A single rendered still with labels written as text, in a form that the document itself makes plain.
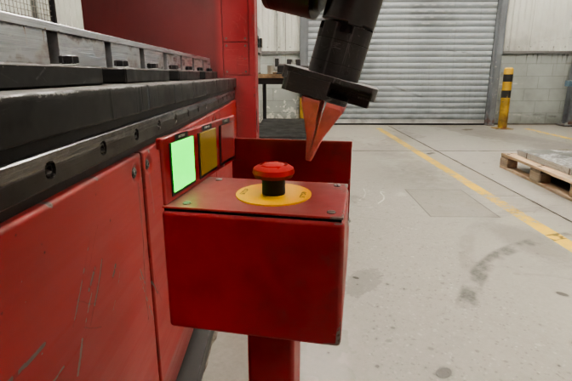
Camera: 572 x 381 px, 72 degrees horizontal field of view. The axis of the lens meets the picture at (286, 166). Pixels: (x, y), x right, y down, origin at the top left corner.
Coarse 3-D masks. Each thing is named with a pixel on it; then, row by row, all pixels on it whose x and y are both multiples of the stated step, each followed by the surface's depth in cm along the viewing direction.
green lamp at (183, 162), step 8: (192, 136) 38; (176, 144) 35; (184, 144) 37; (192, 144) 38; (176, 152) 35; (184, 152) 37; (192, 152) 39; (176, 160) 35; (184, 160) 37; (192, 160) 39; (176, 168) 35; (184, 168) 37; (192, 168) 39; (176, 176) 35; (184, 176) 37; (192, 176) 39; (176, 184) 35; (184, 184) 37
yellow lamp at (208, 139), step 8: (200, 136) 40; (208, 136) 42; (200, 144) 40; (208, 144) 42; (200, 152) 41; (208, 152) 42; (216, 152) 45; (208, 160) 43; (216, 160) 45; (208, 168) 43
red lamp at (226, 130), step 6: (222, 126) 47; (228, 126) 49; (222, 132) 47; (228, 132) 49; (222, 138) 47; (228, 138) 49; (222, 144) 47; (228, 144) 49; (222, 150) 47; (228, 150) 49; (222, 156) 47; (228, 156) 49
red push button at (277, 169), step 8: (256, 168) 36; (264, 168) 36; (272, 168) 35; (280, 168) 36; (288, 168) 36; (256, 176) 36; (264, 176) 35; (272, 176) 35; (280, 176) 35; (288, 176) 36; (264, 184) 37; (272, 184) 36; (280, 184) 36; (264, 192) 37; (272, 192) 36; (280, 192) 37
